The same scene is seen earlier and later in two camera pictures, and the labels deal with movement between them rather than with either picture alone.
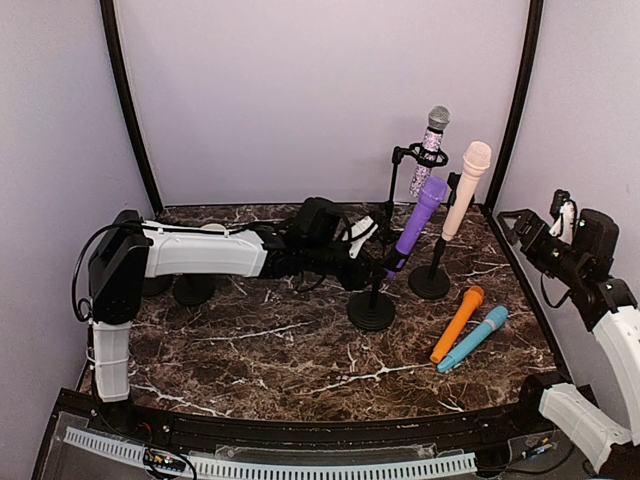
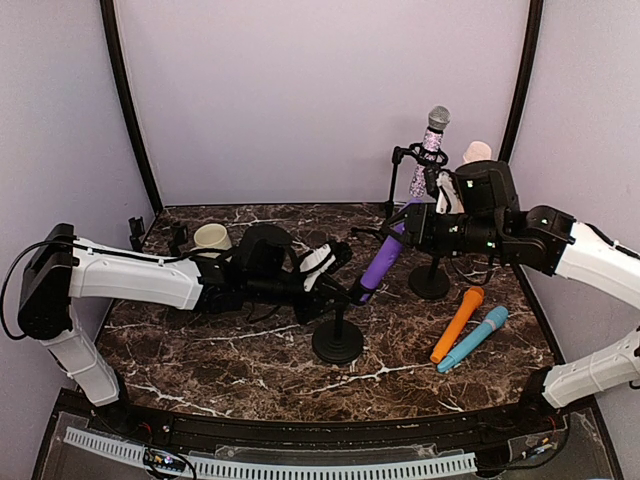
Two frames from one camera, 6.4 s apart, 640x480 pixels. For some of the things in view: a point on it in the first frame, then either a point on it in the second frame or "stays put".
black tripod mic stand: (417, 153) stays put
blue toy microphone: (493, 321) stays put
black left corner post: (111, 26) stays put
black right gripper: (529, 219) → (420, 227)
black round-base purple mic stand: (374, 310) → (338, 342)
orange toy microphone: (472, 296) stays put
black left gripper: (357, 280) → (322, 293)
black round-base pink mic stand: (426, 282) stays put
